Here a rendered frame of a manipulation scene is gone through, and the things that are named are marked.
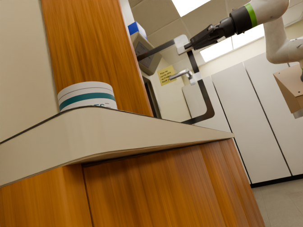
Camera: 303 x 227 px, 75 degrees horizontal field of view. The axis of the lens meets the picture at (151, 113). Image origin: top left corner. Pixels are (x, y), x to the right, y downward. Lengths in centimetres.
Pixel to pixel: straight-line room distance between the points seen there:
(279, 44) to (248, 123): 264
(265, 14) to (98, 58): 72
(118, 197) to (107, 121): 8
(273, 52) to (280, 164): 278
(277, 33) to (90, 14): 103
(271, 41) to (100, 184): 131
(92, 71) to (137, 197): 85
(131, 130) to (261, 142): 376
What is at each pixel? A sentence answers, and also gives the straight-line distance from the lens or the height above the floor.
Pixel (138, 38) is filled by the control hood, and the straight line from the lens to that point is 106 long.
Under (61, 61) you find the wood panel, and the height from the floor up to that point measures 153.
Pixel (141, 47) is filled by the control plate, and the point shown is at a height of 147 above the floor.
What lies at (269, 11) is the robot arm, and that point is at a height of 127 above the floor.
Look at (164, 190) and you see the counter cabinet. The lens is 30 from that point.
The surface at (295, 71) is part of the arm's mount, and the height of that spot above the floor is 119.
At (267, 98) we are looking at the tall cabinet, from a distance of 397.
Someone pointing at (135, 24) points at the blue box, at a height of 158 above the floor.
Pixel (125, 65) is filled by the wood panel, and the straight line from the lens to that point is 91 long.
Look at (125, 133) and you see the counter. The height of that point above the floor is 92.
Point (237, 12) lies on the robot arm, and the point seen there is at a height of 132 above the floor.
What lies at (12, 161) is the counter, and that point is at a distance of 21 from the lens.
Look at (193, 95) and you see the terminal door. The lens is 86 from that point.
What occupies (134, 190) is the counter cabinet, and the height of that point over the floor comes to 86.
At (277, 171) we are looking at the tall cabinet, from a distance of 398.
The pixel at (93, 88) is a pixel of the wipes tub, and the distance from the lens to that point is 45.
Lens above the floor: 88
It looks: 14 degrees up
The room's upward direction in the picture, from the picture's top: 16 degrees counter-clockwise
